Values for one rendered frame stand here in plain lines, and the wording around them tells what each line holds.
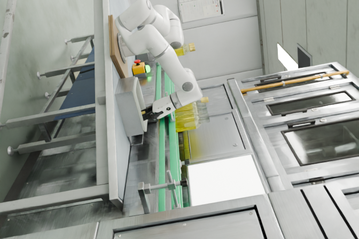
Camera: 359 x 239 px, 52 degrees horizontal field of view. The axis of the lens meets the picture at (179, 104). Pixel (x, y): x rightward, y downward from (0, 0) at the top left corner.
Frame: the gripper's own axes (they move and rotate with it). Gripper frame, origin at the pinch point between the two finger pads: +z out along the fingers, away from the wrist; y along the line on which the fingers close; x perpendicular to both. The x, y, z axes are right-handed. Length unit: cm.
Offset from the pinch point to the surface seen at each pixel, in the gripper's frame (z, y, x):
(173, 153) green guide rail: -7.1, -15.7, -15.6
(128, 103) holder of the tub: 1.8, -5.6, 10.9
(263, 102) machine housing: -55, 53, -53
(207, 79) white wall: 12, 601, -282
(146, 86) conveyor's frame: 1.7, 39.1, -3.6
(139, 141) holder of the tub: 7.8, -3.5, -9.8
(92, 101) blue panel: 33.0, 37.3, 2.7
